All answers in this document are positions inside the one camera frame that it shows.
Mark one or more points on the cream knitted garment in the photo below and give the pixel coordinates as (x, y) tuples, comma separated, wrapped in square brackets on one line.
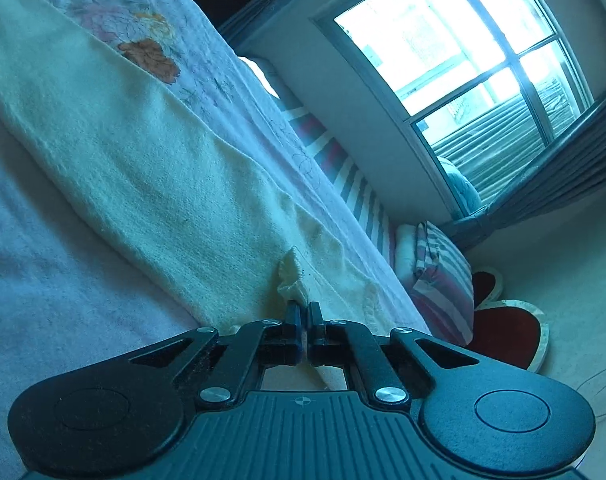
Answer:
[(148, 175)]

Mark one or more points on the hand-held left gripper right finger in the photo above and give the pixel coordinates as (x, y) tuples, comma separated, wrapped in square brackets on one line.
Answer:
[(314, 332)]

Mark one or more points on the light blue cloth bundle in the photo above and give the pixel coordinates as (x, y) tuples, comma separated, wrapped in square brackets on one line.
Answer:
[(460, 185)]

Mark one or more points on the folded striped quilt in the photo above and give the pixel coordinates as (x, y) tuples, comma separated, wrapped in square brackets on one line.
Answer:
[(440, 280)]

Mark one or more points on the striped bed sheet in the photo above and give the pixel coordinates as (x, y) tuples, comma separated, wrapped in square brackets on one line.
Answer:
[(355, 185)]

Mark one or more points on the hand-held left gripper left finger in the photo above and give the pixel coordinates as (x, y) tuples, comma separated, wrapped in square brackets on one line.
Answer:
[(295, 332)]

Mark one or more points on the window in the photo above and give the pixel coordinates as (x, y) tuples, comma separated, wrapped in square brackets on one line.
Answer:
[(458, 60)]

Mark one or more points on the grey curtain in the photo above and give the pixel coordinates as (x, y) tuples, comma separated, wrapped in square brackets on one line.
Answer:
[(558, 175), (268, 5)]

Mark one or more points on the red and white headboard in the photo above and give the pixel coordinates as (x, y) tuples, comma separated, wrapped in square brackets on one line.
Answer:
[(508, 332)]

